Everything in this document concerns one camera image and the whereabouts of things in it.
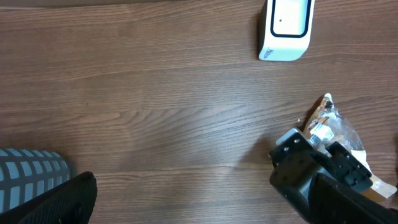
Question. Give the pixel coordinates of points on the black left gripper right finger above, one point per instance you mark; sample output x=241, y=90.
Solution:
x=335, y=203

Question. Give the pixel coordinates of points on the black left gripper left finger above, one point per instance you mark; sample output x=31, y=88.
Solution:
x=68, y=203

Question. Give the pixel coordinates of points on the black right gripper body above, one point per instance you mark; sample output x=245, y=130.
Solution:
x=296, y=162

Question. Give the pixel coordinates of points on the beige nut snack pouch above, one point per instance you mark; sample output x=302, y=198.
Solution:
x=327, y=124

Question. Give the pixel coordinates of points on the white barcode scanner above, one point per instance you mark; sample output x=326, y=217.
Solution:
x=284, y=29

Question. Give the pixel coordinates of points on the grey plastic mesh basket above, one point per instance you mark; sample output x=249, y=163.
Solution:
x=26, y=174

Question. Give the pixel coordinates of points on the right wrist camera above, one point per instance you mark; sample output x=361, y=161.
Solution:
x=287, y=135

